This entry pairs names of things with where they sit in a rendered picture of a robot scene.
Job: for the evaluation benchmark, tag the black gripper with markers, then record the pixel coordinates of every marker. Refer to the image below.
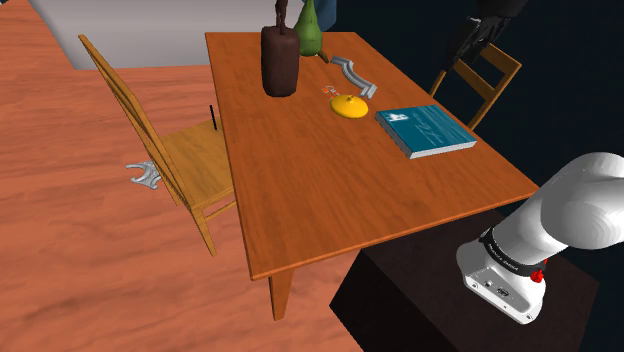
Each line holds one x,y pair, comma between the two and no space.
490,19

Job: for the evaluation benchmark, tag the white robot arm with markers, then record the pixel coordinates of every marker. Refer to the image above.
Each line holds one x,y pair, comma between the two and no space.
575,204

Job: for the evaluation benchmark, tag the wooden chair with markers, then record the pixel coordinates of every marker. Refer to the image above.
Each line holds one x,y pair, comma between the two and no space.
480,83
195,161

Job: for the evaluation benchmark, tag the teal book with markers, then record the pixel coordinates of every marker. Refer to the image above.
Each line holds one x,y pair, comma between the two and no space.
426,129

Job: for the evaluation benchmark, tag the blue object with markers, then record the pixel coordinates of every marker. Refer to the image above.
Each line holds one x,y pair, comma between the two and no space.
325,12

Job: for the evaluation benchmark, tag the yellow round lid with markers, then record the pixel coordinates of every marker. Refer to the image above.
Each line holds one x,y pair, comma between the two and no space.
349,106

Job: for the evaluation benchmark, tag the small orange white trinket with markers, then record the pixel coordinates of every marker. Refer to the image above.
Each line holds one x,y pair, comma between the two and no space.
330,90

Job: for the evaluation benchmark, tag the green pear-shaped vase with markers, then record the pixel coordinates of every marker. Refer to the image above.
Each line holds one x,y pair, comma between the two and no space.
308,36

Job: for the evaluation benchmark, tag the dark brown vase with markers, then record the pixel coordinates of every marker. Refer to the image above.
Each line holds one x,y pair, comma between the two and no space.
279,61

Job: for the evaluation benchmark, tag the wooden table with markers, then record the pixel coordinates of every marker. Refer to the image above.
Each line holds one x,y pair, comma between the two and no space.
312,185

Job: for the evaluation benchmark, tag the dark robot stand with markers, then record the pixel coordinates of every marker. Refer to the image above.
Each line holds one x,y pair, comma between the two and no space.
414,292

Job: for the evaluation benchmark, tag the black pen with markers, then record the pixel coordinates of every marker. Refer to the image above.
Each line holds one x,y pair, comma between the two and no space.
213,118

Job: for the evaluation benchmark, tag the grey curved metal piece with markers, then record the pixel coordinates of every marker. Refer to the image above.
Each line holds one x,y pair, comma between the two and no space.
144,175

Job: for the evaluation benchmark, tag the grey curved bracket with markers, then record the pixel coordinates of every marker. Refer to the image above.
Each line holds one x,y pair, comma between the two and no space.
355,75

